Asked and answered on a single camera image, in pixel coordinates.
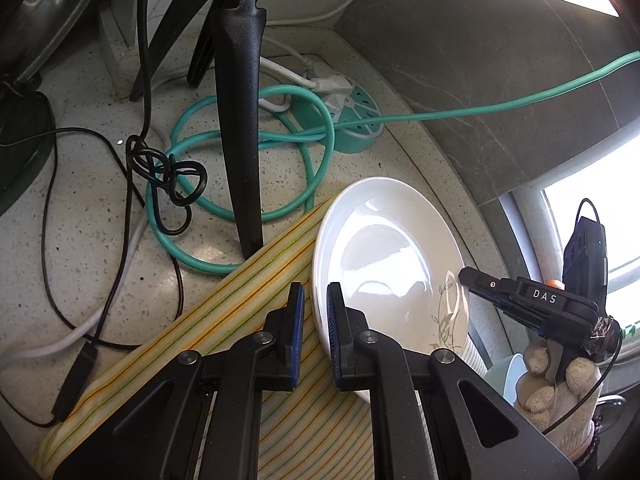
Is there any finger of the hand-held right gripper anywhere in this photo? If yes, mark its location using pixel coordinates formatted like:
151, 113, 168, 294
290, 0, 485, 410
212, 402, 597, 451
459, 267, 521, 307

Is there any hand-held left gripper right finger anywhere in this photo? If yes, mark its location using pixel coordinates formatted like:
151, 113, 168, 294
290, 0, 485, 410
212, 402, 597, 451
326, 282, 581, 480

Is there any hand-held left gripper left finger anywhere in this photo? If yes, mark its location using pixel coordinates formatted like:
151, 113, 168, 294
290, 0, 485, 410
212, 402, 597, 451
52, 282, 306, 480

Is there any white plate with leaf print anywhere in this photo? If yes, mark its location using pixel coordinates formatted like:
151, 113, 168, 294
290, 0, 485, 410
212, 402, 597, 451
311, 176, 471, 403

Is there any person's right hand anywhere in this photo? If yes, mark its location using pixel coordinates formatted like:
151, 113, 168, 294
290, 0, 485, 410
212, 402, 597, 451
515, 340, 604, 456

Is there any light blue bowl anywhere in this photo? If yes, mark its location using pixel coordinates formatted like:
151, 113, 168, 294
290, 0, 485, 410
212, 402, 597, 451
484, 353, 528, 406

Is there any yellow striped cloth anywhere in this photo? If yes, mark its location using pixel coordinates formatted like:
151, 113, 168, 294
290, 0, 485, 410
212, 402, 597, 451
32, 195, 381, 480

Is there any white framed window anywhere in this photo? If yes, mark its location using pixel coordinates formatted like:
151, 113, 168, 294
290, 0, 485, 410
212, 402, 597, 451
480, 135, 640, 321

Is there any teal round power strip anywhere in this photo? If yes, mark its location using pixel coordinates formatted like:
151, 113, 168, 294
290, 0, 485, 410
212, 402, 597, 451
292, 77, 386, 155

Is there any black tripod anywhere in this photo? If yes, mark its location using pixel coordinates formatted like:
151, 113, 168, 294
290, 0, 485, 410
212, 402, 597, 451
130, 0, 288, 258

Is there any black round device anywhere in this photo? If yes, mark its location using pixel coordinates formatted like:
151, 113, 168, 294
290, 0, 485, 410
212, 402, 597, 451
0, 87, 56, 211

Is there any steel pot lid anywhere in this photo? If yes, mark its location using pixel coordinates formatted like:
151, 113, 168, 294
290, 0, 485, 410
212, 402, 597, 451
0, 0, 118, 86

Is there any teal power cable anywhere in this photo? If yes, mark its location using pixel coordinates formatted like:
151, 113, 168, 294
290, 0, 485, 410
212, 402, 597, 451
145, 50, 640, 273

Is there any white cable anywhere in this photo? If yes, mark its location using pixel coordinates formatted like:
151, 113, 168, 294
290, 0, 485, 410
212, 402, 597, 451
0, 125, 171, 361

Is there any black cable with connector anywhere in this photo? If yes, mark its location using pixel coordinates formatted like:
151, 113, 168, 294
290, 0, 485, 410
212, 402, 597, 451
0, 127, 196, 428

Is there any white plug with cable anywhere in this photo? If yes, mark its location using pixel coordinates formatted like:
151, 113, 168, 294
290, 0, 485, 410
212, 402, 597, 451
257, 35, 352, 112

